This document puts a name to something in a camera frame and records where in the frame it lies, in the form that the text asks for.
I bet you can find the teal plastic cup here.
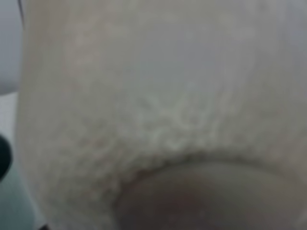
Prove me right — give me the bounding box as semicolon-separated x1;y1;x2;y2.
0;134;50;230

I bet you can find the clear plastic drink bottle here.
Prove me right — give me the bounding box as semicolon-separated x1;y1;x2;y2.
15;0;307;230

